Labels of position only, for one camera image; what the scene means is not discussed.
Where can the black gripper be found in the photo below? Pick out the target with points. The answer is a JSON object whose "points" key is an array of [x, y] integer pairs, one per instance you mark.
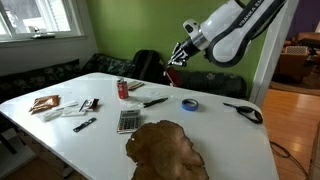
{"points": [[188, 46]]}

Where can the red toy wagon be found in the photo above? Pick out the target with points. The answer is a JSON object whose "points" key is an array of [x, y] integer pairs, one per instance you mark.
{"points": [[175, 76]]}

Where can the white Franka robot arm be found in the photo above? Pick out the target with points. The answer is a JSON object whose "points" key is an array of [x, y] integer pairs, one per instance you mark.
{"points": [[233, 30]]}

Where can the black backpack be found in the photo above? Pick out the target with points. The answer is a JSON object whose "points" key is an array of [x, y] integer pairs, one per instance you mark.
{"points": [[148, 66]]}

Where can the long dark floral cushion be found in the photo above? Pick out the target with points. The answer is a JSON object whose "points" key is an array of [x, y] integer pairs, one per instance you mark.
{"points": [[213, 83]]}

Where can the small notepad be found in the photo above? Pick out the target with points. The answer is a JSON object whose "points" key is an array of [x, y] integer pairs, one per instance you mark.
{"points": [[135, 85]]}

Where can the black marker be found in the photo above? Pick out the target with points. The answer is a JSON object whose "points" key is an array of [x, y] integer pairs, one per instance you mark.
{"points": [[155, 102]]}

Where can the blue tape roll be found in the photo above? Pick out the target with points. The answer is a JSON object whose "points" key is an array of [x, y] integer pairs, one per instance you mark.
{"points": [[184, 107]]}

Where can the red soda can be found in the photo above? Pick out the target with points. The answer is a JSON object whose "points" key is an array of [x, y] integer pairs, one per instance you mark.
{"points": [[122, 89]]}

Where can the dark floral corner cushion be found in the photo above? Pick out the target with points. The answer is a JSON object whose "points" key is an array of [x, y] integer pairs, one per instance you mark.
{"points": [[110, 65]]}

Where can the grey calculator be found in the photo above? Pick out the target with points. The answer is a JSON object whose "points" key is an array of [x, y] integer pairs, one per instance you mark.
{"points": [[129, 120]]}

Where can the black sunglasses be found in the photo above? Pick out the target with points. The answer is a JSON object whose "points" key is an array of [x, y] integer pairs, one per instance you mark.
{"points": [[248, 109]]}

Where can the dark snack wrapper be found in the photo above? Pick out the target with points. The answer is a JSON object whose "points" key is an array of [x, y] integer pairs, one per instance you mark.
{"points": [[90, 103]]}

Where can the wooden tray with food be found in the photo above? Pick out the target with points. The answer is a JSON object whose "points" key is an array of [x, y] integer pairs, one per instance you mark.
{"points": [[163, 153]]}

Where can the small black strip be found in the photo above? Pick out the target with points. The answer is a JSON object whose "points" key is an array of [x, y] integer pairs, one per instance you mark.
{"points": [[84, 124]]}

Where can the brown armchair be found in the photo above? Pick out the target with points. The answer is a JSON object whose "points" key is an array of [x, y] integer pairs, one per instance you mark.
{"points": [[293, 63]]}

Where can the white paper packet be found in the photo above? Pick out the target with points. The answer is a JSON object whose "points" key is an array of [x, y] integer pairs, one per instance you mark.
{"points": [[66, 105], [51, 115], [74, 113]]}

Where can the small object on windowsill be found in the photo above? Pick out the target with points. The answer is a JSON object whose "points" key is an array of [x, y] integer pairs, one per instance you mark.
{"points": [[42, 34]]}

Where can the brown snack packet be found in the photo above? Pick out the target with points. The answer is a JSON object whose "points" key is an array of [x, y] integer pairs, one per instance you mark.
{"points": [[45, 102]]}

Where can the dark floral back cushion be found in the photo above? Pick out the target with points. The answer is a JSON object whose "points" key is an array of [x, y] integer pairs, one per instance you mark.
{"points": [[33, 80]]}

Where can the white framed window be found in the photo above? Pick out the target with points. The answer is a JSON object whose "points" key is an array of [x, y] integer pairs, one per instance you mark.
{"points": [[33, 16]]}

